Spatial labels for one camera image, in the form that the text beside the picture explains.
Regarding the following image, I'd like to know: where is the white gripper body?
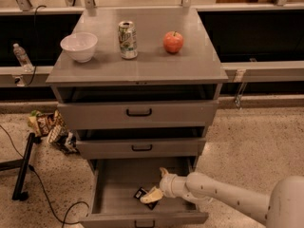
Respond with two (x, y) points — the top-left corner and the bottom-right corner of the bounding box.
(160, 174), (188, 199)

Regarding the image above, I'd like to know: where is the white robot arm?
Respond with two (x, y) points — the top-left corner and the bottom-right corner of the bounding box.
(140, 167), (304, 228)

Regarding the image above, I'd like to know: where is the grey middle drawer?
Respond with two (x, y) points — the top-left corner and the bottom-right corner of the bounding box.
(76, 138), (205, 160)

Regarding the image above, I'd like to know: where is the grey drawer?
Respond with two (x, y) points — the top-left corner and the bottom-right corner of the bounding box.
(58, 101), (218, 130)
(80, 157), (208, 228)
(76, 138), (205, 160)

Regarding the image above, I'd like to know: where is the grey bottom drawer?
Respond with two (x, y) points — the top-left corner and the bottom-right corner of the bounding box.
(80, 157), (208, 228)

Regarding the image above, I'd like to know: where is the grey top drawer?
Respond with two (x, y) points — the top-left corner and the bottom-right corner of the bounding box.
(58, 101), (218, 130)

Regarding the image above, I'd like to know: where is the grey drawer cabinet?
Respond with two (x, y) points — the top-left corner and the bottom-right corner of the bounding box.
(46, 7), (229, 228)

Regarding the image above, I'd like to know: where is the snack bag pile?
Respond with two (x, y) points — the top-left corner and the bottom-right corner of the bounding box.
(28, 110), (78, 154)

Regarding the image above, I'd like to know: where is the red apple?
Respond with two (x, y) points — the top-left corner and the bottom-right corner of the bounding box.
(162, 31), (183, 53)

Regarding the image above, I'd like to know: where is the green soda can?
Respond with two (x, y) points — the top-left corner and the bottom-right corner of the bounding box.
(118, 21), (138, 59)

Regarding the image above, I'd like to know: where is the white bowl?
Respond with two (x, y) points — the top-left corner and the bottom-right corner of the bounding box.
(60, 32), (98, 63)

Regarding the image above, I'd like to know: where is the clear plastic water bottle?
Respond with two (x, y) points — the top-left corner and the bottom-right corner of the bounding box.
(13, 43), (34, 73)

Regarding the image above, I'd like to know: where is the black floor cable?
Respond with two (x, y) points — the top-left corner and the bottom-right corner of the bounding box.
(0, 123), (90, 228)

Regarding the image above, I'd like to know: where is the black hanging cable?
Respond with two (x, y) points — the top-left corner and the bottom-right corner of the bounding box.
(26, 5), (48, 87)

